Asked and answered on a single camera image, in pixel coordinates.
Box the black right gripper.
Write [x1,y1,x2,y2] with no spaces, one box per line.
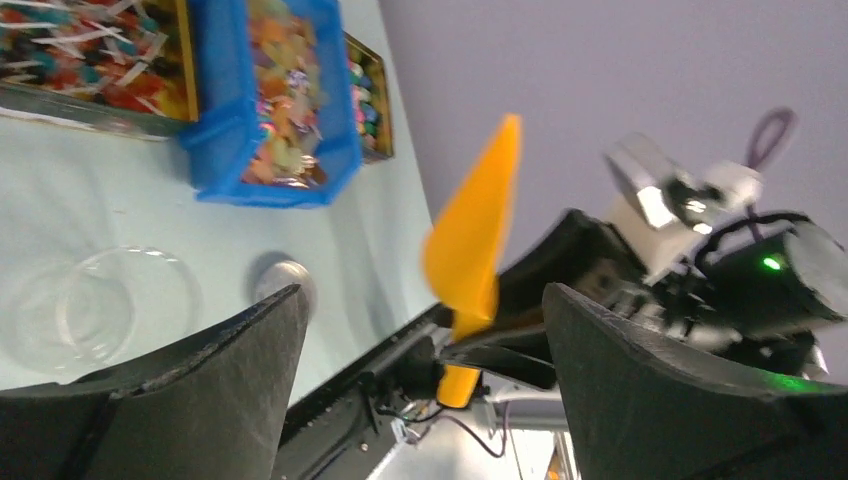
[437,210,703,391]

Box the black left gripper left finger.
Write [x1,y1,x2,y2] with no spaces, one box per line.
[1,285,309,479]

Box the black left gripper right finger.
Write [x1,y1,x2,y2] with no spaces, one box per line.
[543,284,847,479]

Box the orange plastic scoop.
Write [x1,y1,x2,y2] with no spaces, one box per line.
[422,113,523,410]

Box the clear plastic jar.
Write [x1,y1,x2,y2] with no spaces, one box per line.
[1,246,202,382]

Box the tin of colourful cube candies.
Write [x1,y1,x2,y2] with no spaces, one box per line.
[345,33,395,164]

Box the blue bin of candies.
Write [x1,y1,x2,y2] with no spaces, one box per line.
[179,1,363,208]

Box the silver metal jar lid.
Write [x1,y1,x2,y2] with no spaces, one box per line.
[251,260,317,320]

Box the tin of lollipops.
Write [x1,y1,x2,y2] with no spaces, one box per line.
[1,0,200,141]

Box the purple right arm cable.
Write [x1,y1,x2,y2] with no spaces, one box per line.
[745,105,798,243]

